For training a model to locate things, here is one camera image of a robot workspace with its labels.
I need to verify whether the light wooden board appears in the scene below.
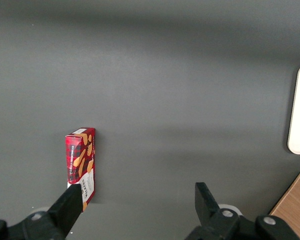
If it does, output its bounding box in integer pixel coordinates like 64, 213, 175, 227
268, 171, 300, 240

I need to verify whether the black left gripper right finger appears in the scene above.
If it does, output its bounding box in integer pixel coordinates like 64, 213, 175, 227
183, 182, 300, 240

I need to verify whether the red tartan shortbread box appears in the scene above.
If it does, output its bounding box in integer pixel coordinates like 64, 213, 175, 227
64, 127, 96, 213

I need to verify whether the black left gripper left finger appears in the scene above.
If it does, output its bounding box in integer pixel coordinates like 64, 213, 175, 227
0, 184, 83, 240

